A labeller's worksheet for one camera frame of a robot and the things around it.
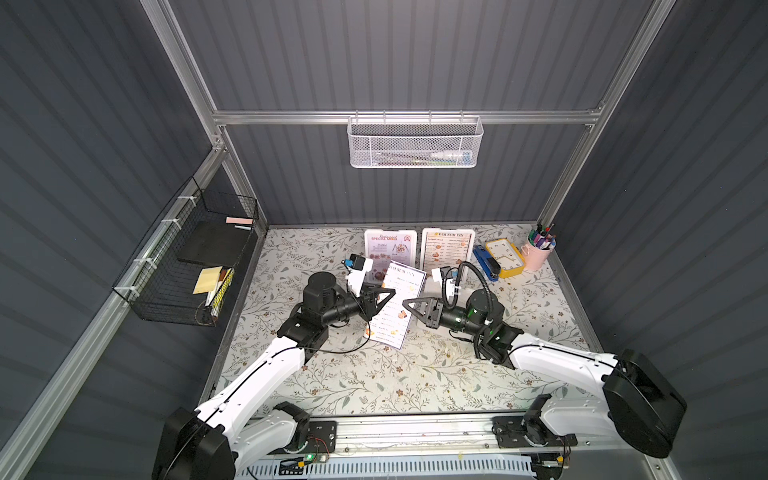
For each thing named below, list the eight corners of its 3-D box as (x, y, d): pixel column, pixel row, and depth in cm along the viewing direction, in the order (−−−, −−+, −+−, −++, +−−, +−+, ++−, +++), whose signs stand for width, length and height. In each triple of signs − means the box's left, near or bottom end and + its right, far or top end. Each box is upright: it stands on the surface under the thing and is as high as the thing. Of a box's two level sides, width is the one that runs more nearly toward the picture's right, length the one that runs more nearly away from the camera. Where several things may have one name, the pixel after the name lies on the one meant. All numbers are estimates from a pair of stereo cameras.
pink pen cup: (520, 270, 109) (534, 246, 98) (516, 257, 113) (528, 232, 102) (543, 270, 109) (559, 246, 98) (538, 257, 113) (553, 232, 102)
